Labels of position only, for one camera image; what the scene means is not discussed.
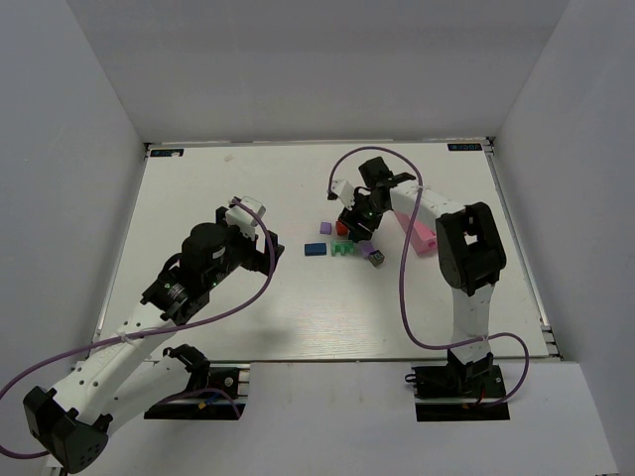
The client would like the red cube block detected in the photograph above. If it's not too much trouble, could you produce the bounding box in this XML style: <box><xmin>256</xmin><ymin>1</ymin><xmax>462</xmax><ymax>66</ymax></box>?
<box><xmin>335</xmin><ymin>221</ymin><xmax>348</xmax><ymax>236</ymax></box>

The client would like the green hospital arch block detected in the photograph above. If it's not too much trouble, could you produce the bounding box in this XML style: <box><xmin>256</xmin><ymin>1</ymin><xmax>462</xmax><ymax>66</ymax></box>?
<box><xmin>330</xmin><ymin>240</ymin><xmax>355</xmax><ymax>257</ymax></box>

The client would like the dark blue rectangular block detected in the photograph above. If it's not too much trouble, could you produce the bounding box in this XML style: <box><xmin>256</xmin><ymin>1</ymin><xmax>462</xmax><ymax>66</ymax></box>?
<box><xmin>304</xmin><ymin>242</ymin><xmax>327</xmax><ymax>257</ymax></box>

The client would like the pink plastic box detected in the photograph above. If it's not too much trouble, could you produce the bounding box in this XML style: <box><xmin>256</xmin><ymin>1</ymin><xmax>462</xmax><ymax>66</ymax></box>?
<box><xmin>394</xmin><ymin>211</ymin><xmax>438</xmax><ymax>256</ymax></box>

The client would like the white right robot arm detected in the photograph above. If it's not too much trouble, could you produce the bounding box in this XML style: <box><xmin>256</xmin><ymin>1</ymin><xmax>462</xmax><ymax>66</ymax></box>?
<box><xmin>327</xmin><ymin>157</ymin><xmax>507</xmax><ymax>375</ymax></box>

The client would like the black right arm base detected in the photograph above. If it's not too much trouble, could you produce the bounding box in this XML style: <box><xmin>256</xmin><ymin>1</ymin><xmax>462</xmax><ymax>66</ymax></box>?
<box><xmin>404</xmin><ymin>365</ymin><xmax>510</xmax><ymax>422</ymax></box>

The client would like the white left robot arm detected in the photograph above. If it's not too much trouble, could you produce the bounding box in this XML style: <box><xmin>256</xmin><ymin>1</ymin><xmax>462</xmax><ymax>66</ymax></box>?
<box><xmin>23</xmin><ymin>197</ymin><xmax>284</xmax><ymax>474</ymax></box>

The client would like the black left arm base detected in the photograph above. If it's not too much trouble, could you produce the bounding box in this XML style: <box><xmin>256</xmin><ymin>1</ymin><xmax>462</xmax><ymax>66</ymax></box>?
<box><xmin>144</xmin><ymin>364</ymin><xmax>250</xmax><ymax>421</ymax></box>

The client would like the purple printed cube block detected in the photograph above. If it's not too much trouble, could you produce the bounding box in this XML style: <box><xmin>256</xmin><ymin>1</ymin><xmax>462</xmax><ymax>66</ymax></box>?
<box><xmin>360</xmin><ymin>241</ymin><xmax>375</xmax><ymax>259</ymax></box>

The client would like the grey house block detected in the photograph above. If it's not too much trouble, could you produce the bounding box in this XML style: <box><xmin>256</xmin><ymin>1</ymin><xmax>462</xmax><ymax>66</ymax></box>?
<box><xmin>367</xmin><ymin>250</ymin><xmax>385</xmax><ymax>268</ymax></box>

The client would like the left corner label sticker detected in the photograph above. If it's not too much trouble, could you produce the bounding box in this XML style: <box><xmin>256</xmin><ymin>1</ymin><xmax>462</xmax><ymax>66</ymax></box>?
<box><xmin>150</xmin><ymin>149</ymin><xmax>185</xmax><ymax>158</ymax></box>

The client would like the corner label sticker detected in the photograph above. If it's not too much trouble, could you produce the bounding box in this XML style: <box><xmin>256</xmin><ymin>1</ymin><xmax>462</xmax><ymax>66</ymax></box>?
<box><xmin>150</xmin><ymin>149</ymin><xmax>185</xmax><ymax>158</ymax></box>
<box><xmin>447</xmin><ymin>143</ymin><xmax>482</xmax><ymax>152</ymax></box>

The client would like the right corner label sticker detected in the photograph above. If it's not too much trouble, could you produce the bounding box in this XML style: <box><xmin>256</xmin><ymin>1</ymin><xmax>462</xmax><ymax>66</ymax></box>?
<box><xmin>447</xmin><ymin>143</ymin><xmax>482</xmax><ymax>152</ymax></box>

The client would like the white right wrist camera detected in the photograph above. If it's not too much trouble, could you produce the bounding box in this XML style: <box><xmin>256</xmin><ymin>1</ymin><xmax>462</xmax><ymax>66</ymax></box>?
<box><xmin>327</xmin><ymin>179</ymin><xmax>355</xmax><ymax>210</ymax></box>

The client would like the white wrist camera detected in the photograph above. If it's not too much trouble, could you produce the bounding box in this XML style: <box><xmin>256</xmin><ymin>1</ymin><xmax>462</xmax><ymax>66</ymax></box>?
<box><xmin>327</xmin><ymin>179</ymin><xmax>355</xmax><ymax>210</ymax></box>
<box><xmin>224</xmin><ymin>196</ymin><xmax>266</xmax><ymax>242</ymax></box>

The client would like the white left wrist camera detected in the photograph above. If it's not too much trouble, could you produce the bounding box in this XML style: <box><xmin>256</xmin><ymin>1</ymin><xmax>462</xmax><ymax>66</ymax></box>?
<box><xmin>224</xmin><ymin>196</ymin><xmax>266</xmax><ymax>242</ymax></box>

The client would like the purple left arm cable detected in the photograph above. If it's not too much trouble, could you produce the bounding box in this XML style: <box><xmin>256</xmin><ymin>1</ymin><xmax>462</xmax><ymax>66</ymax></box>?
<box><xmin>0</xmin><ymin>197</ymin><xmax>279</xmax><ymax>460</ymax></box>

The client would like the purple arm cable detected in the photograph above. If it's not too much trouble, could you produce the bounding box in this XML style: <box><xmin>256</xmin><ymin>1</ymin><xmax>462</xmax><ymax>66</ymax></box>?
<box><xmin>326</xmin><ymin>147</ymin><xmax>531</xmax><ymax>409</ymax></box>
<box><xmin>0</xmin><ymin>197</ymin><xmax>279</xmax><ymax>460</ymax></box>

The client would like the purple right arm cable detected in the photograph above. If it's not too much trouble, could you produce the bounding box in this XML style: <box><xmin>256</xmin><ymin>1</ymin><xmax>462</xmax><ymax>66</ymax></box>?
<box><xmin>326</xmin><ymin>147</ymin><xmax>531</xmax><ymax>409</ymax></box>

